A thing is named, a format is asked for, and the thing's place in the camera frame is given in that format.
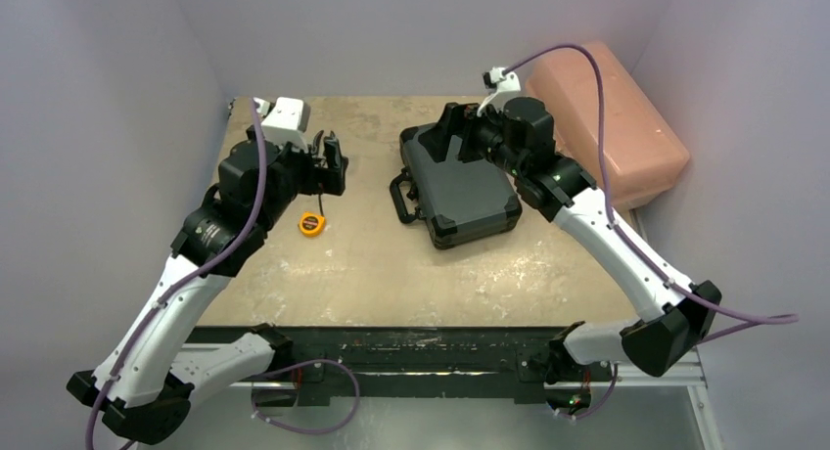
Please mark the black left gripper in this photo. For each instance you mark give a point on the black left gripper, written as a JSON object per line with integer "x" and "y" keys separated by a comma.
{"x": 331, "y": 179}

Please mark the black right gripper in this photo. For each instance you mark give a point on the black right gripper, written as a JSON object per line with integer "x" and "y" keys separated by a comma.
{"x": 467, "y": 130}

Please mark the black foam-lined poker case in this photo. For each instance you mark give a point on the black foam-lined poker case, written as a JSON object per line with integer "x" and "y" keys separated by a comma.
{"x": 458, "y": 202}

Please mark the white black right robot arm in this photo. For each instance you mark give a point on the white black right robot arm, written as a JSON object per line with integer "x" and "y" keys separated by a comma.
{"x": 673, "y": 313}

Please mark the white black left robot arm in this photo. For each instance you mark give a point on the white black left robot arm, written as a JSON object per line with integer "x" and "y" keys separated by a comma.
{"x": 143, "y": 392}

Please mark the yellow tape measure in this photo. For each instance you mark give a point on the yellow tape measure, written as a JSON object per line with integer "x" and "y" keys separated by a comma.
{"x": 313, "y": 223}

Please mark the pink translucent plastic box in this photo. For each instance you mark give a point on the pink translucent plastic box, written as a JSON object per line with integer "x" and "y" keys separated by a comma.
{"x": 644, "y": 157}

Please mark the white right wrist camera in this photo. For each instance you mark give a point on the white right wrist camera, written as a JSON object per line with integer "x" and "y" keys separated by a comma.
{"x": 501, "y": 84}

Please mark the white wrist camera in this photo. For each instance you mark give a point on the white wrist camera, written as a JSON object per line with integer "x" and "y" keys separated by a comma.
{"x": 501, "y": 84}
{"x": 284, "y": 121}

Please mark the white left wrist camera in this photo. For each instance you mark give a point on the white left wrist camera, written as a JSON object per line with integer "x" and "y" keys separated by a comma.
{"x": 284, "y": 121}

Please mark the black metal base frame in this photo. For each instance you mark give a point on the black metal base frame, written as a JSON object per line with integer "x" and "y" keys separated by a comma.
{"x": 527, "y": 365}

